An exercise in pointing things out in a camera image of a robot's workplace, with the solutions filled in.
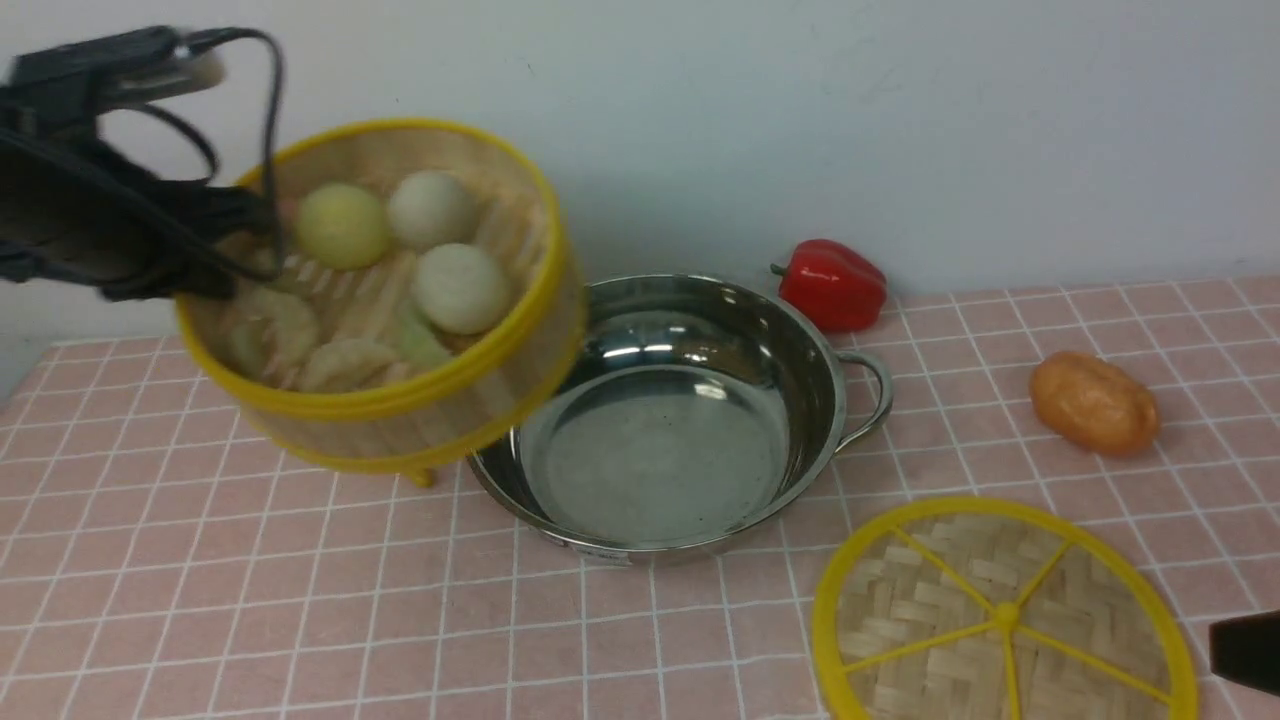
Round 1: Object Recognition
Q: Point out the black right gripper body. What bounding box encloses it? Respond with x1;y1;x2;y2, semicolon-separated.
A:
1210;610;1280;697

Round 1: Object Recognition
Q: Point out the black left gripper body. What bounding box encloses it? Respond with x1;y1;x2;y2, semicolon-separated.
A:
1;78;276;302

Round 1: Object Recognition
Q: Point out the woven bamboo steamer lid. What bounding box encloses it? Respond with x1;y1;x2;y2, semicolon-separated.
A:
812;496;1201;719

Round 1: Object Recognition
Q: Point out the bamboo steamer basket yellow rim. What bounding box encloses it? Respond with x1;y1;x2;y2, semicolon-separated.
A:
175;118;588;474

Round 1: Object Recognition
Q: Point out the stainless steel pot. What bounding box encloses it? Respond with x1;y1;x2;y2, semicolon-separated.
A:
468;274;893;565

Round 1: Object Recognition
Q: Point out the beige dumpling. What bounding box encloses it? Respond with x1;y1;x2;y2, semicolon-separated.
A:
294;338;401;393
227;286;321;379

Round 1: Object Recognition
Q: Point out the yellow-green steamed bun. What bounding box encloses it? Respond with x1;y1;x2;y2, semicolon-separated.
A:
293;183;393;272

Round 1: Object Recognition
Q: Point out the orange potato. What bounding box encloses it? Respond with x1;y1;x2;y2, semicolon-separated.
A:
1029;351;1162;457

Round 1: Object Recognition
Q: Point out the pink checked tablecloth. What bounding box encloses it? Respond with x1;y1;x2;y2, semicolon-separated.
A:
1;277;1279;719

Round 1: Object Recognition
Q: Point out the white steamed bun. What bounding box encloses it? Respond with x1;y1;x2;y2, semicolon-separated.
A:
387;170;481;252
411;243;515;334

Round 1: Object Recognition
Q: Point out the green leaf dumpling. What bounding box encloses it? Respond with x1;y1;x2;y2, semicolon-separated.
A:
390;299;453;373

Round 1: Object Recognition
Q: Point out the yellow banana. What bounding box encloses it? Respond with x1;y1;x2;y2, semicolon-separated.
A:
399;468;436;489

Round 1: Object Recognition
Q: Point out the red bell pepper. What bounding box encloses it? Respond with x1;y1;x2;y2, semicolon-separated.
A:
771;238;890;334

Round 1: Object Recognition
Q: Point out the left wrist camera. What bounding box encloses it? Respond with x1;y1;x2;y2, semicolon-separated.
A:
3;26;225;120

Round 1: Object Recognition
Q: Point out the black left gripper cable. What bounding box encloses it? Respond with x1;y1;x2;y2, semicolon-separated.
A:
100;27;288;284

